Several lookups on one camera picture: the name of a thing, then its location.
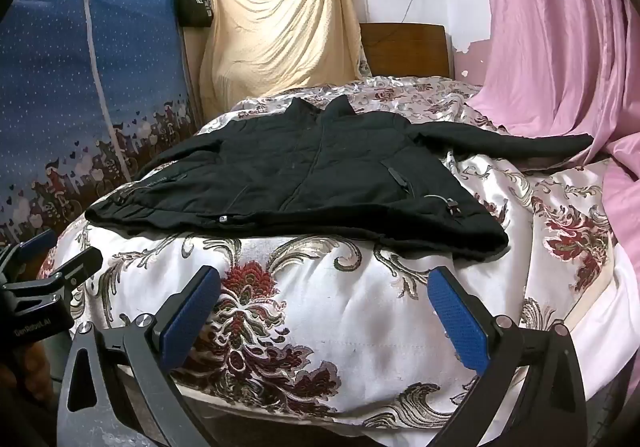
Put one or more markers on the wooden headboard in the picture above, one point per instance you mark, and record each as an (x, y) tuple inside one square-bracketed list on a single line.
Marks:
[(405, 49)]

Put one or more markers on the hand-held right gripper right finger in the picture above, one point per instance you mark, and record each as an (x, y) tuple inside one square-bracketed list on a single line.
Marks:
[(460, 317)]

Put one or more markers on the person's left forearm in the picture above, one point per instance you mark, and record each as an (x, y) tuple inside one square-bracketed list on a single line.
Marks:
[(35, 369)]

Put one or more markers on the floral satin bedspread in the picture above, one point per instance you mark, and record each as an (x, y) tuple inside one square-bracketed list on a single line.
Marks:
[(320, 327)]

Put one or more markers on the beige hanging sheet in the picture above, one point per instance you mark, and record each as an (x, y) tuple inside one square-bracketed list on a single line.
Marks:
[(280, 27)]

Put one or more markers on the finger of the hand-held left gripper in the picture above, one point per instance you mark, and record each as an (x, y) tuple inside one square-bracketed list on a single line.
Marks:
[(75, 261), (42, 238)]

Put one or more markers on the black padded jacket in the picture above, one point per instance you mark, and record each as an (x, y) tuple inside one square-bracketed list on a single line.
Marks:
[(300, 177)]

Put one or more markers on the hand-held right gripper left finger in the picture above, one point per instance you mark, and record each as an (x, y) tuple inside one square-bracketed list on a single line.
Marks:
[(192, 312)]

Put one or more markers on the blue printed fabric wardrobe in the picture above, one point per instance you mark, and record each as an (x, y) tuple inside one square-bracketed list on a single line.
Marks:
[(85, 92)]

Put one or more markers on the white bed sheet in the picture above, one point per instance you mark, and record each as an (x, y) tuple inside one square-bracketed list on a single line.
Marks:
[(620, 317)]

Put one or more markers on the pink curtain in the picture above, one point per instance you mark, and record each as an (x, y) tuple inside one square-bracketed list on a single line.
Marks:
[(560, 37)]

